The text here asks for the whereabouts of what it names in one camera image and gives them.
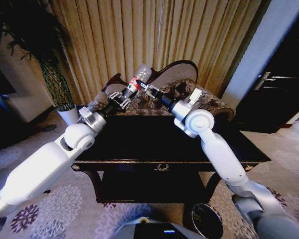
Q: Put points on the brown floral upholstered sofa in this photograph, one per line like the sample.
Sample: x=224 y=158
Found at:
x=179 y=82

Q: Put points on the grey floral rug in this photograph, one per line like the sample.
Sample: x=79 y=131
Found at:
x=72 y=211

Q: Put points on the white plant pot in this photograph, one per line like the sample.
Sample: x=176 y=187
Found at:
x=67 y=115

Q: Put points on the tall green potted plant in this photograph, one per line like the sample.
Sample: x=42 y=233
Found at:
x=32 y=32

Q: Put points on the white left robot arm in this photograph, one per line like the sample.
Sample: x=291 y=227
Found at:
x=37 y=164

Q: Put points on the dark wooden door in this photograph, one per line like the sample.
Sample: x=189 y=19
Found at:
x=281 y=62

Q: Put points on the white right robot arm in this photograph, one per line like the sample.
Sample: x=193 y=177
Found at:
x=219 y=154

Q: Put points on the white robot front shell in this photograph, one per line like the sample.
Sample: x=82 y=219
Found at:
x=152 y=229

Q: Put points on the black round trash bin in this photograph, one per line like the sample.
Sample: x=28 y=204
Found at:
x=206 y=219

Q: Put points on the beige pleated curtain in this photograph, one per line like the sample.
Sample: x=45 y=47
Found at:
x=119 y=37

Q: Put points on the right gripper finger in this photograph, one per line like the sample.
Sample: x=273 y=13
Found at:
x=150 y=94
x=143 y=84

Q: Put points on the black wooden table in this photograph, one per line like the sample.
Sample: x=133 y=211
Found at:
x=152 y=139

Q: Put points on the clear red-label plastic bottle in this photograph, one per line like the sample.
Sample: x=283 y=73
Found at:
x=139 y=79

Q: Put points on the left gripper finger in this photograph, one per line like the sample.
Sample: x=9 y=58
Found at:
x=125 y=102
x=114 y=94

